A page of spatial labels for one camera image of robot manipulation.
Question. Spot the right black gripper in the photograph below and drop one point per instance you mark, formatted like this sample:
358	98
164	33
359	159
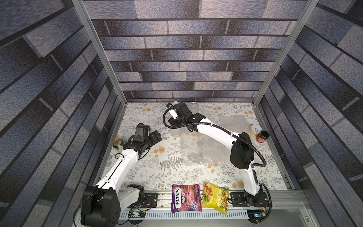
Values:
176	121

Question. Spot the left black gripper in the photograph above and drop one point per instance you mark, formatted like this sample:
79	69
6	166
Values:
156	138

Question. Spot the clear ribbed glass vase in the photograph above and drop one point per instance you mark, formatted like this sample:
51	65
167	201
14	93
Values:
176	132

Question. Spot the bubble wrap sheet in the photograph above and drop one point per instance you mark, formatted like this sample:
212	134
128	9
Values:
236	123

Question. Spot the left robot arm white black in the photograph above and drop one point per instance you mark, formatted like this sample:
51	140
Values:
102	204

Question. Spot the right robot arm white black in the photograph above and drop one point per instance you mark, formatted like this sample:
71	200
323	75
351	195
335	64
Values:
243	154

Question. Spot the purple Fox's candy bag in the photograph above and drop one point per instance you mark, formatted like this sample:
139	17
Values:
186	198

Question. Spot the small red jar black lid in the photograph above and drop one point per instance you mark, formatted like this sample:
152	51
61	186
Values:
263	136

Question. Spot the yellow snack bag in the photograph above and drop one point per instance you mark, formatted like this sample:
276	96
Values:
216	198

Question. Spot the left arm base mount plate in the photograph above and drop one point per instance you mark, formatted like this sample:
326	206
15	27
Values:
145	200

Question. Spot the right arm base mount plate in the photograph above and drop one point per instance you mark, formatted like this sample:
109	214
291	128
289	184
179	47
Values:
242	199

